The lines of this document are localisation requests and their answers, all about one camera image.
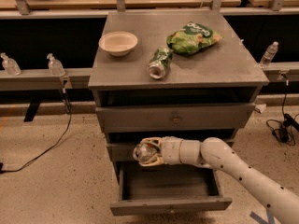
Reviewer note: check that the clear water bottle right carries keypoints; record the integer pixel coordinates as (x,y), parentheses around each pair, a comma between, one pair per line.
(269,54)

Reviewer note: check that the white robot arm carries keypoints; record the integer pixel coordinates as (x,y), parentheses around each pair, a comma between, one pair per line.
(279,201)

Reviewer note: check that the clear bottle near cabinet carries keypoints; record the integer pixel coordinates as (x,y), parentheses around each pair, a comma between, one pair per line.
(55,66)

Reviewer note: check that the grey drawer cabinet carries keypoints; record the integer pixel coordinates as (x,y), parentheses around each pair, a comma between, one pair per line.
(224,73)

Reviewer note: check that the blue floor tape mark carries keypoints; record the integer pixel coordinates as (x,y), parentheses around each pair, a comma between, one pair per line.
(260,220)

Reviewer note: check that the grey middle drawer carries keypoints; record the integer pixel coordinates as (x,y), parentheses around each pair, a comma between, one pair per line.
(121,151)

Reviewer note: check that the white paper bowl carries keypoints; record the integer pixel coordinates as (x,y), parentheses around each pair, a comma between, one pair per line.
(118,43)

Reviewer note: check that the grey open bottom drawer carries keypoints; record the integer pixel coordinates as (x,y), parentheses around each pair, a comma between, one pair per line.
(167,189)

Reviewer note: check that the clear bottle far left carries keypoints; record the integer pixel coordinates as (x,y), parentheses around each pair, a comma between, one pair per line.
(10,65)

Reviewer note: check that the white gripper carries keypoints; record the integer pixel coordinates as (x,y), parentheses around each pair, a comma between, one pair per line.
(170,150)

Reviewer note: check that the green soda can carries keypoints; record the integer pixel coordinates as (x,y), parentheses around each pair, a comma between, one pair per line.
(159,64)

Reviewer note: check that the grey top drawer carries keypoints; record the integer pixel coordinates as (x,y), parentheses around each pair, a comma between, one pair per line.
(154,118)

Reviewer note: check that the silver 7up can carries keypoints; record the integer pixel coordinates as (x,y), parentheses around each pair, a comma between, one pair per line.
(145,153)

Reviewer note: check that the green chip bag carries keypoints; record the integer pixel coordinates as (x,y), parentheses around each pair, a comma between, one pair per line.
(192,38)

